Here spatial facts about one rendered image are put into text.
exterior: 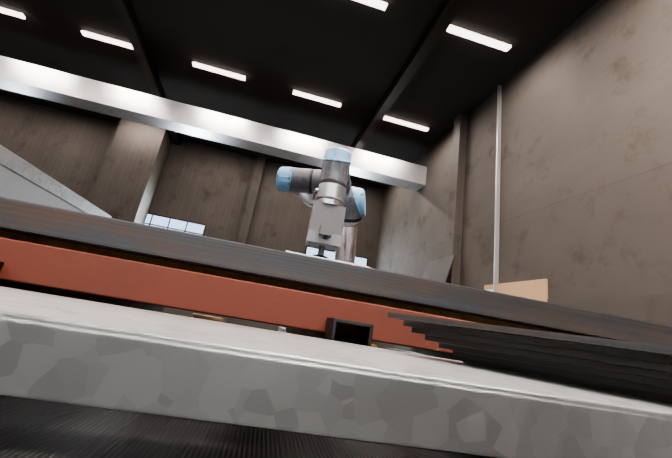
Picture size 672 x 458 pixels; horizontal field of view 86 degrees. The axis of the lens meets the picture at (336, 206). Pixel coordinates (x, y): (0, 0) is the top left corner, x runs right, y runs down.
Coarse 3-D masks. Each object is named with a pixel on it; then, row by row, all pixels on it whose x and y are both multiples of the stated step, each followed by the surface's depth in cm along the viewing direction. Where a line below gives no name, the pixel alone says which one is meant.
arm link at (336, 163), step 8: (328, 152) 96; (336, 152) 95; (344, 152) 96; (328, 160) 95; (336, 160) 94; (344, 160) 95; (328, 168) 94; (336, 168) 94; (344, 168) 95; (320, 176) 96; (328, 176) 93; (336, 176) 93; (344, 176) 95; (344, 184) 94
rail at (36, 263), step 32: (0, 256) 43; (32, 256) 44; (64, 256) 44; (96, 256) 45; (128, 256) 48; (64, 288) 43; (96, 288) 44; (128, 288) 45; (160, 288) 45; (192, 288) 46; (224, 288) 47; (256, 288) 48; (288, 288) 51; (320, 288) 52; (256, 320) 46; (288, 320) 47; (320, 320) 48; (352, 320) 49; (384, 320) 50; (480, 320) 55; (448, 352) 50
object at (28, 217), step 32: (0, 224) 44; (32, 224) 45; (64, 224) 45; (96, 224) 46; (128, 224) 47; (160, 256) 47; (192, 256) 47; (224, 256) 48; (256, 256) 49; (288, 256) 50; (352, 288) 50; (384, 288) 51; (416, 288) 52; (448, 288) 53; (512, 320) 54; (544, 320) 54; (576, 320) 55; (608, 320) 56
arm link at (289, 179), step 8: (280, 168) 107; (288, 168) 107; (296, 168) 107; (304, 168) 107; (280, 176) 106; (288, 176) 105; (296, 176) 105; (304, 176) 105; (280, 184) 106; (288, 184) 105; (296, 184) 105; (304, 184) 105; (296, 192) 108; (304, 192) 107; (304, 200) 132
